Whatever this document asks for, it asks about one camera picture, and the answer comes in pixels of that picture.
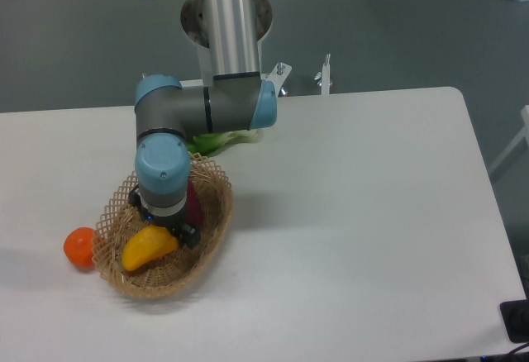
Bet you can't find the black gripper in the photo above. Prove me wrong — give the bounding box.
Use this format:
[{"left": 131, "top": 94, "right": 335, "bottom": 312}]
[{"left": 127, "top": 185, "right": 202, "bottom": 249}]

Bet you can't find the yellow mango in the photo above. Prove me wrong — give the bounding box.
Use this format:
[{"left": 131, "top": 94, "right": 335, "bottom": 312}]
[{"left": 121, "top": 225, "right": 179, "bottom": 271}]

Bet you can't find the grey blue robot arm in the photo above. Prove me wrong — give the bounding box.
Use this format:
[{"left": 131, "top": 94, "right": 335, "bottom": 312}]
[{"left": 129, "top": 0, "right": 280, "bottom": 248}]

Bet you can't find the woven wicker basket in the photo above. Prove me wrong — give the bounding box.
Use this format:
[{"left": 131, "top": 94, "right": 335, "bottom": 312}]
[{"left": 92, "top": 153, "right": 233, "bottom": 298}]

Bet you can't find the purple sweet potato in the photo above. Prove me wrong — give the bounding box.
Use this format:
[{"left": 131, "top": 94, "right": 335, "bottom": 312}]
[{"left": 184, "top": 180, "right": 203, "bottom": 228}]

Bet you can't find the green bok choy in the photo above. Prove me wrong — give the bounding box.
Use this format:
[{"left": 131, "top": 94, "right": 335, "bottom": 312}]
[{"left": 187, "top": 130, "right": 259, "bottom": 156}]

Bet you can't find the orange tangerine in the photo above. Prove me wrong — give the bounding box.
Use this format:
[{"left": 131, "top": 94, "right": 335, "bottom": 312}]
[{"left": 63, "top": 226, "right": 94, "bottom": 271}]

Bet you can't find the black device at edge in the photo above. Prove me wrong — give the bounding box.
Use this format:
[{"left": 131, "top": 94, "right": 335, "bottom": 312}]
[{"left": 499, "top": 299, "right": 528, "bottom": 344}]

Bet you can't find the white metal base bracket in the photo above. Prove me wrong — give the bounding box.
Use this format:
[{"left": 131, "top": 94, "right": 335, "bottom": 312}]
[{"left": 141, "top": 53, "right": 336, "bottom": 98}]

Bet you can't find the white frame at right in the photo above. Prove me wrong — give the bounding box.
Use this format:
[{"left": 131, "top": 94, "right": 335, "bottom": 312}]
[{"left": 487, "top": 105, "right": 528, "bottom": 183}]

